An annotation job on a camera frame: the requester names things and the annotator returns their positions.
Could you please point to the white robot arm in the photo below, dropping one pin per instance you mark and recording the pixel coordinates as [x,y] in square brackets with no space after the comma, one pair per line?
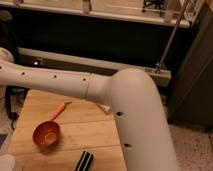
[132,96]

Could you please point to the white ceramic cup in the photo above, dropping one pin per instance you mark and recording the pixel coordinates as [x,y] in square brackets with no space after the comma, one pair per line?
[7,162]

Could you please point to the white tube bottle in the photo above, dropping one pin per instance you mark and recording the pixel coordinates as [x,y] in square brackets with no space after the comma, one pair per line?
[104,108]

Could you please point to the metal pole stand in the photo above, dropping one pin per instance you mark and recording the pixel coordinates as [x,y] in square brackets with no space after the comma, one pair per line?
[159,65]

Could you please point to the black striped block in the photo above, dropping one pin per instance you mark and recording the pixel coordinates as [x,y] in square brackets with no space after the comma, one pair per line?
[84,162]

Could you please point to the orange measuring scoop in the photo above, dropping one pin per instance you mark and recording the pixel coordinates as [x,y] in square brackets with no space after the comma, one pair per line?
[48,132]

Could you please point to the black tripod stand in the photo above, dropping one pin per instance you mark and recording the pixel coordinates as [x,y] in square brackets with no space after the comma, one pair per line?
[14,101]

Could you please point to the wooden shelf ledge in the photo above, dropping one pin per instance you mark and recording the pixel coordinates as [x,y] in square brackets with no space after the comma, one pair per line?
[127,10]

